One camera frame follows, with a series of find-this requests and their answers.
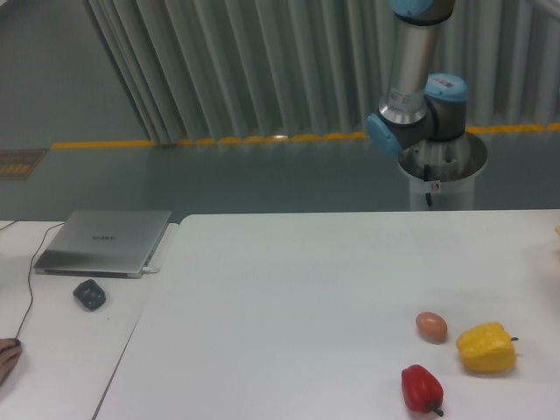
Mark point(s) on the grey pleated curtain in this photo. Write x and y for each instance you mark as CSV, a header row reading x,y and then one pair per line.
x,y
209,70

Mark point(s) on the white usb plug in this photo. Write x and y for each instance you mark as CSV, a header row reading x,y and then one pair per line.
x,y
149,270

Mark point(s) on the yellow bell pepper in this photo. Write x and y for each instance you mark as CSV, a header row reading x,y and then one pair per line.
x,y
487,349

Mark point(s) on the person's hand on mouse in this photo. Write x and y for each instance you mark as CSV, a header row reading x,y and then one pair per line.
x,y
11,350

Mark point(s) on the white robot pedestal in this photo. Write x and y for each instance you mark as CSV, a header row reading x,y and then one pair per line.
x,y
442,175

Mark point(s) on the small black device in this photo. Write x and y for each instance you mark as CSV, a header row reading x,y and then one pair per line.
x,y
90,295

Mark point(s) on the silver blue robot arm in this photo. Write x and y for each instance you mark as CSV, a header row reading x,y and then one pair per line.
x,y
417,105

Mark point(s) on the silver closed laptop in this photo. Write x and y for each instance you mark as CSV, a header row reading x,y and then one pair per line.
x,y
104,243

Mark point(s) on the red bell pepper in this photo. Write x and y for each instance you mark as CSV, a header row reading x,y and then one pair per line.
x,y
421,390

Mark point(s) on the brown egg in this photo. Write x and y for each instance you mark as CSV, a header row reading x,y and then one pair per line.
x,y
431,326

